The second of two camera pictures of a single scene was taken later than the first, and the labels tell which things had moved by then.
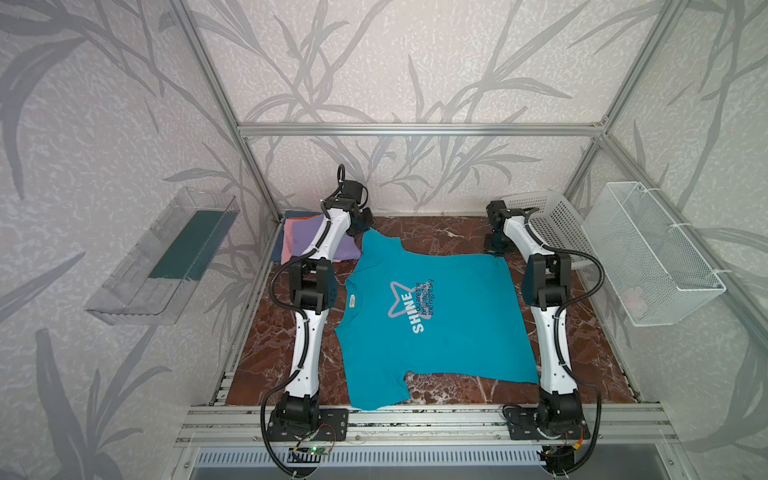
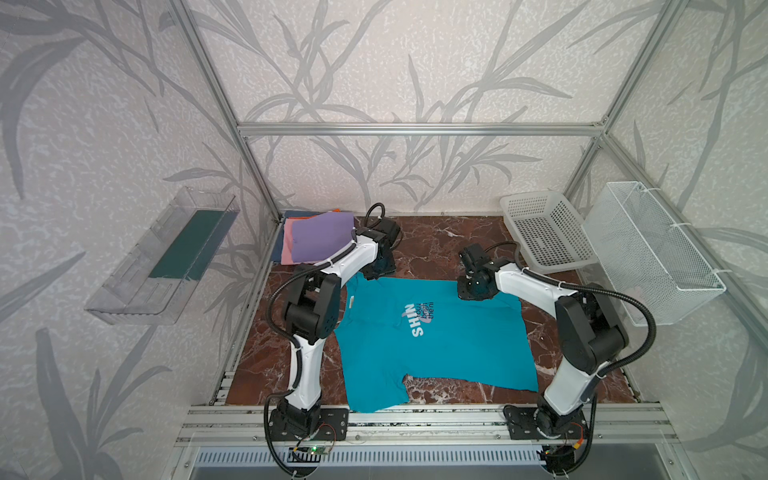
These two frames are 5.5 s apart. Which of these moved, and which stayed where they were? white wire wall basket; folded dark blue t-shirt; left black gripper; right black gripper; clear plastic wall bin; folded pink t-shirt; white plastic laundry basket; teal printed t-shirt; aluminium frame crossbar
Moved: left black gripper; right black gripper; teal printed t-shirt
Stayed: folded pink t-shirt; white plastic laundry basket; aluminium frame crossbar; clear plastic wall bin; folded dark blue t-shirt; white wire wall basket
